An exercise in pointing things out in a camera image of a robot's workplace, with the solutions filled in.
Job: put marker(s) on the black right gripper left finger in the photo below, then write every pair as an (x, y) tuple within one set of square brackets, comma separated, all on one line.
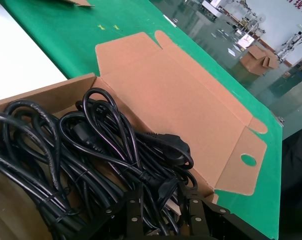
[(134, 225)]

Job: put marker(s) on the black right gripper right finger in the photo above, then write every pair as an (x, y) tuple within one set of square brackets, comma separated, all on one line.
[(196, 225)]

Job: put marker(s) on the open brown cardboard box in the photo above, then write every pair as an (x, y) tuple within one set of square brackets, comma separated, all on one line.
[(178, 100)]

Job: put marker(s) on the cardboard box with torn edge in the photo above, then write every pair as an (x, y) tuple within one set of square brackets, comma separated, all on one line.
[(83, 3)]

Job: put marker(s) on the dark bulky object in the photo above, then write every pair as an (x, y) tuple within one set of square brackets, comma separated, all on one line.
[(298, 187)]

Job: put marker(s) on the metal table clamp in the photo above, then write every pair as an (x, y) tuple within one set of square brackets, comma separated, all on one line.
[(279, 118), (175, 22)]

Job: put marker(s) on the large open cardboard carton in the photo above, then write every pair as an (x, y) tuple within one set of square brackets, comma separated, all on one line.
[(253, 62)]

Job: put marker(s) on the white paper bag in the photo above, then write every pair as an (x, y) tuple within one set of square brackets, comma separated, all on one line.
[(246, 41)]

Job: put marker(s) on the green table mat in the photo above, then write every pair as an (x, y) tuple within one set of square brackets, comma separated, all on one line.
[(66, 37)]

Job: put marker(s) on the white standing fan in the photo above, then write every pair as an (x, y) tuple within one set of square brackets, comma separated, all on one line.
[(261, 18)]

